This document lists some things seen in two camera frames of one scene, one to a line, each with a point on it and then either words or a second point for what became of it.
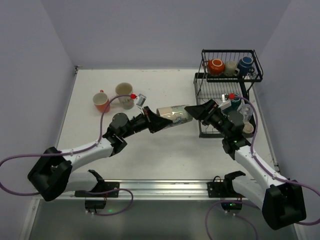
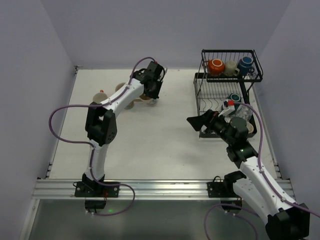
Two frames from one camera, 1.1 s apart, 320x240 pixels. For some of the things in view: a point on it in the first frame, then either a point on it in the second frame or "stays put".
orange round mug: [216, 66] stays put
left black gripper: [147, 120] → [155, 90]
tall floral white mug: [177, 114] → [145, 99]
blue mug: [245, 66] stays put
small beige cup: [248, 128] stays put
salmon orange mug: [101, 101] stays put
